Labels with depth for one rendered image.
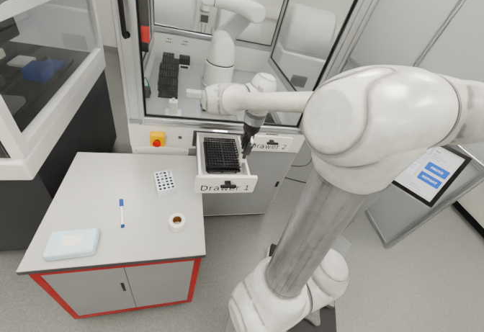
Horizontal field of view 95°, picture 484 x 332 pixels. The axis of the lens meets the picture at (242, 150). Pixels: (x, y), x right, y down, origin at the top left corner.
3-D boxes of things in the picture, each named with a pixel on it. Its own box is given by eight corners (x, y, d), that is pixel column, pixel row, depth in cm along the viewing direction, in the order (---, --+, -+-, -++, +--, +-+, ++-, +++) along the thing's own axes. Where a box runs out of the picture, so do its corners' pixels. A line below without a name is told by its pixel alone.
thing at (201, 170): (249, 187, 112) (252, 179, 108) (197, 188, 104) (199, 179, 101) (236, 137, 140) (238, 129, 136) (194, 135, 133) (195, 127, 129)
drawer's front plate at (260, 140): (287, 151, 144) (294, 138, 137) (245, 150, 135) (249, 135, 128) (287, 150, 145) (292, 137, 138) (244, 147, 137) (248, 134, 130)
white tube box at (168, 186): (176, 192, 109) (176, 187, 106) (158, 196, 105) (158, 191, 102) (171, 174, 116) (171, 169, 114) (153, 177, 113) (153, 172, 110)
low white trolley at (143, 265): (191, 307, 138) (205, 254, 90) (75, 325, 121) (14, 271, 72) (190, 223, 180) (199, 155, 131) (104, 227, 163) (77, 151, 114)
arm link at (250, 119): (263, 106, 96) (260, 117, 100) (243, 104, 93) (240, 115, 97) (269, 117, 90) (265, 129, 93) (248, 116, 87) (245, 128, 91)
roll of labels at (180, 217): (188, 223, 98) (189, 218, 96) (177, 235, 93) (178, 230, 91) (176, 214, 100) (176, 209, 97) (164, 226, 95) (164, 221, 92)
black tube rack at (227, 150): (238, 175, 116) (241, 166, 112) (204, 175, 111) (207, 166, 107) (232, 147, 132) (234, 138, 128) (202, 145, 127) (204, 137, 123)
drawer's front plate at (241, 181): (252, 192, 112) (258, 178, 105) (194, 193, 104) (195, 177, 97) (251, 189, 113) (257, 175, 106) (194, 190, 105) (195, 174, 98)
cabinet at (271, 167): (266, 217, 200) (299, 153, 149) (141, 224, 171) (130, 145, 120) (245, 147, 268) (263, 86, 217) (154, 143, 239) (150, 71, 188)
